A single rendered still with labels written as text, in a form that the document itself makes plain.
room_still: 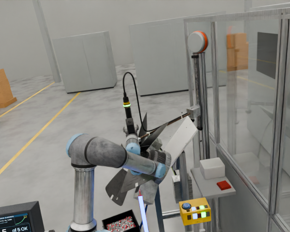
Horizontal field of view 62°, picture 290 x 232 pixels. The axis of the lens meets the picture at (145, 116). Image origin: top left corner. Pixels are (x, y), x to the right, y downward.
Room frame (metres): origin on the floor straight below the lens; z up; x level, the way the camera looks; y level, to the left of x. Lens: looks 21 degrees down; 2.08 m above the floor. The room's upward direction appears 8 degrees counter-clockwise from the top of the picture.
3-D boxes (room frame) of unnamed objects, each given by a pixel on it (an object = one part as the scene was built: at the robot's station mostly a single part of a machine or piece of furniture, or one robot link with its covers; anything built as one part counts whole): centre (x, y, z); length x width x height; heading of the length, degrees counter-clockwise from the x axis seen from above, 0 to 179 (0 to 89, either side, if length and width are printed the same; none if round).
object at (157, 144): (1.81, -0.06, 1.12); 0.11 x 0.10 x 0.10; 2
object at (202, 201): (1.09, -0.20, 1.02); 0.16 x 0.10 x 0.11; 92
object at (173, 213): (1.59, -0.11, 0.56); 0.19 x 0.04 x 0.04; 92
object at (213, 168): (1.65, -0.47, 0.91); 0.17 x 0.16 x 0.11; 92
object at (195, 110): (1.82, -0.40, 1.35); 0.10 x 0.07 x 0.08; 127
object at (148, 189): (1.40, 0.07, 0.98); 0.20 x 0.16 x 0.20; 92
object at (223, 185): (1.47, -0.51, 0.87); 0.08 x 0.08 x 0.02; 8
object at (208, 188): (1.58, -0.44, 0.84); 0.36 x 0.24 x 0.03; 2
